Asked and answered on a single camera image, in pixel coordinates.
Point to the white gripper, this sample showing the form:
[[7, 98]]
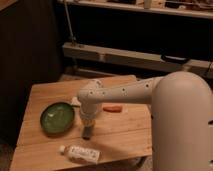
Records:
[[88, 120]]

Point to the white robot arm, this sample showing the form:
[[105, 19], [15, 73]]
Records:
[[182, 116]]

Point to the grey rectangular bar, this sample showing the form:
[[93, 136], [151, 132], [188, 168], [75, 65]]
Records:
[[88, 131]]

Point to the white sponge block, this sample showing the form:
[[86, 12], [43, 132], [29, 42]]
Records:
[[75, 102]]

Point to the orange carrot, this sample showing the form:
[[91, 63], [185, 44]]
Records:
[[113, 109]]

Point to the white plastic bottle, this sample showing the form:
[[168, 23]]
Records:
[[78, 152]]

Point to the metal stand pole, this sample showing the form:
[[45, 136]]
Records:
[[72, 37]]

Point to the wooden shelf unit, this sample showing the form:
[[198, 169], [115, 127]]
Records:
[[130, 35]]

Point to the black device on shelf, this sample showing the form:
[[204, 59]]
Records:
[[175, 60]]

